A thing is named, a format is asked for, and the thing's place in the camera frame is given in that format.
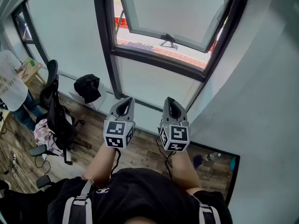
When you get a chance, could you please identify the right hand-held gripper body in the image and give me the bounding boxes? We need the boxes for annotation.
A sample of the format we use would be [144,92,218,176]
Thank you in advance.
[158,120,191,152]

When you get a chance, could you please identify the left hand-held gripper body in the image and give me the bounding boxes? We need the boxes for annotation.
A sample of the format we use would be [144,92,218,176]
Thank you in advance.
[103,114,136,149]

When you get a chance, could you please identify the person's right forearm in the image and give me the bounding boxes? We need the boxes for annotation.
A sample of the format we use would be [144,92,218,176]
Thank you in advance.
[171,149,203,196]

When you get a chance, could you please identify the person's left forearm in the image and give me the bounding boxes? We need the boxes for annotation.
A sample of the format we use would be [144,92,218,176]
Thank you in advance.
[83,142,122,189]

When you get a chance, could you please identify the frosted glass window sash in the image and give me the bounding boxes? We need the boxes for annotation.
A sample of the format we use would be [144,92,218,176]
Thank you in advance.
[116,0,235,54]

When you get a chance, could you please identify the dark fixed window mullion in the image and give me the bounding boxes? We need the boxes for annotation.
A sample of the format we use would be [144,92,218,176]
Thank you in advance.
[21,1,51,64]

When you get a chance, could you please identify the small dark framed window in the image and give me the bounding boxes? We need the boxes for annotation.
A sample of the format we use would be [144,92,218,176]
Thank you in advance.
[11,8,35,43]

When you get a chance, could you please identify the white flat sheet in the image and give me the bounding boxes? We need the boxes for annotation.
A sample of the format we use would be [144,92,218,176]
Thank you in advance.
[68,82,115,112]

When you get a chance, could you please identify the dark blue small object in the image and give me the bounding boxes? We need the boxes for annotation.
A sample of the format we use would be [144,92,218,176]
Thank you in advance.
[193,154,204,169]

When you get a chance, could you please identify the black bag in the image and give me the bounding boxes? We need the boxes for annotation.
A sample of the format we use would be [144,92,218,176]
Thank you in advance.
[73,74,102,104]

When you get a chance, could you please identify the clear water bottle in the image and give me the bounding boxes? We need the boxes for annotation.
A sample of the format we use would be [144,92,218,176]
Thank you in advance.
[205,152,222,162]

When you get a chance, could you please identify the black office chair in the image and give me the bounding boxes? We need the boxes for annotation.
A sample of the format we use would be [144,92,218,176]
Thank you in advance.
[0,175,61,224]
[29,59,93,166]

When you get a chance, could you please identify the person's black clothing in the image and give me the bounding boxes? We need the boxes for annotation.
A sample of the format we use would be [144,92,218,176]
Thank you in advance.
[46,168,234,224]

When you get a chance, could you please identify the pink checkered cloth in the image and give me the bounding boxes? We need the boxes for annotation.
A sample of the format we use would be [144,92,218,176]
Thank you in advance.
[34,118,64,157]

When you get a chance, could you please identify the red outdoor banner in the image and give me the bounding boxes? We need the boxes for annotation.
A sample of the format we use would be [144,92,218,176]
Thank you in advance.
[114,17,127,29]

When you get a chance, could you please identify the small wooden table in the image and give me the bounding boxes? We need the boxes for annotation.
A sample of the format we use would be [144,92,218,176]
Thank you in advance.
[15,56,47,86]

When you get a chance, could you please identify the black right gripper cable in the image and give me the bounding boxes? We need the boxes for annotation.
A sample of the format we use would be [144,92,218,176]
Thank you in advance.
[155,134,178,182]

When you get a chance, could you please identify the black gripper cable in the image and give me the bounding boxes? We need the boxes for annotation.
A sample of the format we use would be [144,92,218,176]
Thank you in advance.
[109,148,122,180]
[155,134,178,182]

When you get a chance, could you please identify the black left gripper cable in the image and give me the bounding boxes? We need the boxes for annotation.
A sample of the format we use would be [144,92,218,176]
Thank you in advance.
[109,148,122,180]

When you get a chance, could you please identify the black window handle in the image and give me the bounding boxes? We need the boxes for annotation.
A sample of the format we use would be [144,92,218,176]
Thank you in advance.
[160,33,179,50]

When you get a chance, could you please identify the black floor cable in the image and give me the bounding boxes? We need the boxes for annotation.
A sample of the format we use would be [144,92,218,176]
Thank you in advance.
[34,159,51,175]

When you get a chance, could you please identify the grey harness shoulder strap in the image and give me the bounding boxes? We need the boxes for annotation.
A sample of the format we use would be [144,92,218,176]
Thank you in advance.
[62,178,94,224]
[191,194,221,224]

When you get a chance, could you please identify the dark window frame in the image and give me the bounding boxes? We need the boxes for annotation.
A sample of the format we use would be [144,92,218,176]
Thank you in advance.
[92,0,253,113]

